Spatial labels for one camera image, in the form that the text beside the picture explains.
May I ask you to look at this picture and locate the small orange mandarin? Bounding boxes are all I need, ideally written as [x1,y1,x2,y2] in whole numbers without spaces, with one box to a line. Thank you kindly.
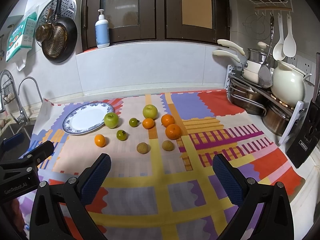
[94,134,107,147]
[142,118,155,129]

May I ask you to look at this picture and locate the brown kiwi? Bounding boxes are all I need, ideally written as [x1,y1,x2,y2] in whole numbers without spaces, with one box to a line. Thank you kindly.
[136,142,149,154]
[162,140,175,152]

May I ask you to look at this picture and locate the chrome kitchen faucet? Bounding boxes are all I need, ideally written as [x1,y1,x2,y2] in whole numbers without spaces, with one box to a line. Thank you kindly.
[0,69,43,126]

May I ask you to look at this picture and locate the blue white porcelain plate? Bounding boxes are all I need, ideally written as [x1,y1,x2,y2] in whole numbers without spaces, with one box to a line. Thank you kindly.
[62,102,114,135]

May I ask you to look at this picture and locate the green apple near plate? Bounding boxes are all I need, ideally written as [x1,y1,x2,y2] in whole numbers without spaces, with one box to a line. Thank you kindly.
[104,112,119,129]

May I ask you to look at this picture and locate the black induction cooker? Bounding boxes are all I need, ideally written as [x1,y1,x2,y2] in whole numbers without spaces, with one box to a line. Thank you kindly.
[285,52,320,169]

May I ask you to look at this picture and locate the colourful patterned table mat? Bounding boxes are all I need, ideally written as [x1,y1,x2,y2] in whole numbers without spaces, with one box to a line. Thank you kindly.
[30,90,305,239]

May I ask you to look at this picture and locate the stainless steel pot lower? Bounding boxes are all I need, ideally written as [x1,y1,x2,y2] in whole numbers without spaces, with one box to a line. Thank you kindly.
[262,105,291,136]

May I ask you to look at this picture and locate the teal white paper box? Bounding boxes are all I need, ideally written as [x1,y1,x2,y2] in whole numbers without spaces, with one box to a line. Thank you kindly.
[5,11,37,66]

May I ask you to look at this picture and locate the black frying pan hanging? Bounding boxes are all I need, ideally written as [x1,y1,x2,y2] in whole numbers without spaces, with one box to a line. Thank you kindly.
[41,0,78,64]

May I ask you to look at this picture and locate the yellow-green apple at back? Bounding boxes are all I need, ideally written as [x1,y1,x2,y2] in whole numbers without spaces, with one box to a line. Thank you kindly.
[143,104,158,120]

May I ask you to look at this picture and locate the brass strainer hanging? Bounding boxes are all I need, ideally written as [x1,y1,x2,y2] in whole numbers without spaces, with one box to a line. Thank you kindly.
[35,8,53,42]

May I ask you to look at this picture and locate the large orange mandarin right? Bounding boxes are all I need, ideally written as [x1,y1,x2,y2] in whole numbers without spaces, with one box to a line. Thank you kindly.
[165,124,182,140]

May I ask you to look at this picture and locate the stainless steel pan in rack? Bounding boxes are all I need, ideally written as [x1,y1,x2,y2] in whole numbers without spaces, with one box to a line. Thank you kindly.
[228,79,267,116]

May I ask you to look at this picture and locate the orange mandarin back right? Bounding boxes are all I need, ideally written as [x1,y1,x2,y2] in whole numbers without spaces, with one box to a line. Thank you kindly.
[161,114,175,127]

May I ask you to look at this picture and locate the white ceramic teapot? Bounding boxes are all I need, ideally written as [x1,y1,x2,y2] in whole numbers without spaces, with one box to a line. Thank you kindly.
[271,61,312,107]

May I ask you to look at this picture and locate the blue white pump bottle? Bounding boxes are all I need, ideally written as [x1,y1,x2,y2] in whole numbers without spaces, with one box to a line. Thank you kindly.
[95,9,110,48]

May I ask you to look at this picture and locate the metal slotted spatula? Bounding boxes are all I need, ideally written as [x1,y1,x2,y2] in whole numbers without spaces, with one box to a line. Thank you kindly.
[258,13,274,88]

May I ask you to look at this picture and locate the metal steamer tray hanging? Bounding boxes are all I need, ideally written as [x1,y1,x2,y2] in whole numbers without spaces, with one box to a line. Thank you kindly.
[36,0,76,28]

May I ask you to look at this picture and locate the white dish rack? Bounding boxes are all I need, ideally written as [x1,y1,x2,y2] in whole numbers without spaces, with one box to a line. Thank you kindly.
[225,65,308,146]

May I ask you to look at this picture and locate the steel pot with lid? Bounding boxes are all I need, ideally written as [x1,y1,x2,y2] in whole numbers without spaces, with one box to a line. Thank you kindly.
[247,41,270,64]

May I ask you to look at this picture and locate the white plastic ladle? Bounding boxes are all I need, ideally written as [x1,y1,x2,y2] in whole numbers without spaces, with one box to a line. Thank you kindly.
[272,13,285,61]

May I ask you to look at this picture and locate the white plastic rice spoon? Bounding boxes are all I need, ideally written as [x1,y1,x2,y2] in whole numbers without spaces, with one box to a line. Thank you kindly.
[283,14,297,57]

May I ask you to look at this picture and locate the wire sink basket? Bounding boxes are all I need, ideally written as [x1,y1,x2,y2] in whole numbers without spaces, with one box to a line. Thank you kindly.
[1,80,15,105]

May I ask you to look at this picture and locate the dark wooden window frame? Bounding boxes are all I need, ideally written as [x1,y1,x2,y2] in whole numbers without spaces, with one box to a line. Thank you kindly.
[80,0,231,51]

